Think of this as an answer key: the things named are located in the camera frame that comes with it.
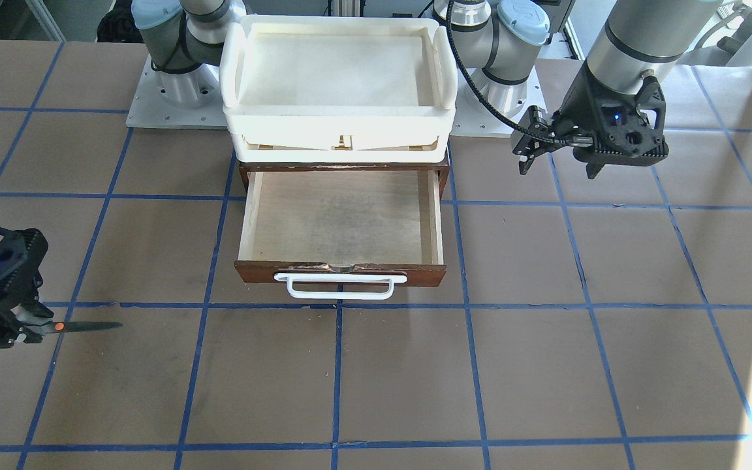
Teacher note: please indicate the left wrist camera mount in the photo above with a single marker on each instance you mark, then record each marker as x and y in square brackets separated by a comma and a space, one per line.
[627, 128]

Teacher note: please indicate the black orange scissors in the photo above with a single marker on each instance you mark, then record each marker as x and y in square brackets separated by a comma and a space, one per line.
[85, 326]

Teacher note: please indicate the white drawer handle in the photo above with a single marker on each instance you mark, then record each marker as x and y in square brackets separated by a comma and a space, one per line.
[341, 285]

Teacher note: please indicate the white plastic tray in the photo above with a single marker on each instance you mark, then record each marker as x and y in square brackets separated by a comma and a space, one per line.
[338, 89]

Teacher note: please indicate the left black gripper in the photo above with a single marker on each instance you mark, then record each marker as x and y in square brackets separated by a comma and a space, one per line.
[576, 104]

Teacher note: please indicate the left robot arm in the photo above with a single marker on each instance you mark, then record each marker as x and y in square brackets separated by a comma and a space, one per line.
[504, 39]

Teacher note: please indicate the open wooden drawer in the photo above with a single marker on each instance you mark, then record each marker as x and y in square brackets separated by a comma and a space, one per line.
[366, 226]

